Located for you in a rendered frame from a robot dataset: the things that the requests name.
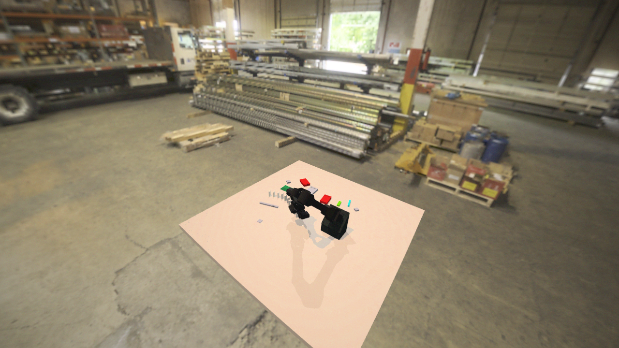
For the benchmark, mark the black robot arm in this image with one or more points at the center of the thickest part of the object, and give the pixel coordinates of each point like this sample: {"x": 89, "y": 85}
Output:
{"x": 305, "y": 198}

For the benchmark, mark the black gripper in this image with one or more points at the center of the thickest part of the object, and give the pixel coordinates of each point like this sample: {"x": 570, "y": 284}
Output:
{"x": 302, "y": 214}

